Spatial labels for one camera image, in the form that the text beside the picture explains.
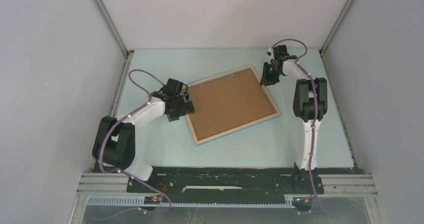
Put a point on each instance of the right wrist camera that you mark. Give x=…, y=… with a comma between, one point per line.
x=270, y=53

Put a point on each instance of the right corner aluminium rail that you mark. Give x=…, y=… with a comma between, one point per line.
x=333, y=31

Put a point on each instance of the brown frame backing board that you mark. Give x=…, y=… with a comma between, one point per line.
x=232, y=104

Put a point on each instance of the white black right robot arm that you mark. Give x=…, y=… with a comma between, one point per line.
x=310, y=99

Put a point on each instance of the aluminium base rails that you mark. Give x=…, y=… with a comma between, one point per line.
x=338, y=182

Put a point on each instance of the white cable duct strip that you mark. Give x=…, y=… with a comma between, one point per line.
x=141, y=201

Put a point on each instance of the left corner aluminium rail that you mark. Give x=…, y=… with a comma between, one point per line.
x=102, y=9

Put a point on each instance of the wooden picture frame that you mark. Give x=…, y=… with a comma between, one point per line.
x=242, y=129

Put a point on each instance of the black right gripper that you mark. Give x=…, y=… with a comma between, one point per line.
x=266, y=77

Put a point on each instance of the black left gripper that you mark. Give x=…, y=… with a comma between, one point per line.
x=187, y=107

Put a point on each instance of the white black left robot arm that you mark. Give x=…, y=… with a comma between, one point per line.
x=115, y=140

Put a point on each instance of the corner aluminium rail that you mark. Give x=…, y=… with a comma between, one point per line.
x=102, y=9
x=333, y=31

